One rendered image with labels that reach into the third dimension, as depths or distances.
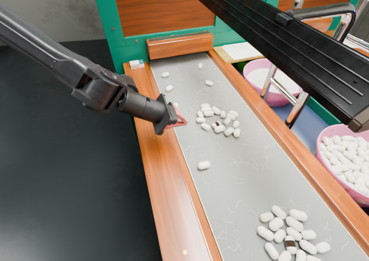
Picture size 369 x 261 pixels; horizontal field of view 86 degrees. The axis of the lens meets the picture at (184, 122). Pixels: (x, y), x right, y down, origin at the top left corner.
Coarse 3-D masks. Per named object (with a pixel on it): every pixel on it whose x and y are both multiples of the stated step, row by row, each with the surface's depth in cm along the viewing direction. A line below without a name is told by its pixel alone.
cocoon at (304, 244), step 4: (304, 240) 43; (300, 244) 43; (304, 244) 42; (308, 244) 42; (304, 248) 42; (308, 248) 42; (312, 248) 42; (316, 248) 42; (312, 252) 42; (316, 252) 42
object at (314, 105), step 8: (360, 0) 58; (368, 0) 58; (360, 8) 59; (344, 40) 66; (352, 40) 63; (360, 40) 62; (360, 48) 62; (368, 48) 59; (312, 104) 82; (320, 104) 79; (320, 112) 79; (328, 112) 76; (328, 120) 77; (336, 120) 74
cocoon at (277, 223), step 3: (273, 219) 46; (276, 219) 46; (279, 219) 46; (270, 222) 46; (273, 222) 45; (276, 222) 45; (279, 222) 45; (282, 222) 45; (270, 225) 45; (273, 225) 45; (276, 225) 45; (279, 225) 45; (282, 225) 45; (270, 228) 45; (273, 228) 45; (276, 228) 45
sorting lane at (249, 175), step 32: (160, 64) 95; (192, 64) 95; (192, 96) 79; (224, 96) 79; (192, 128) 67; (256, 128) 67; (192, 160) 59; (224, 160) 59; (256, 160) 59; (288, 160) 59; (224, 192) 52; (256, 192) 52; (288, 192) 52; (224, 224) 47; (256, 224) 47; (320, 224) 47; (224, 256) 42; (256, 256) 42; (320, 256) 42; (352, 256) 42
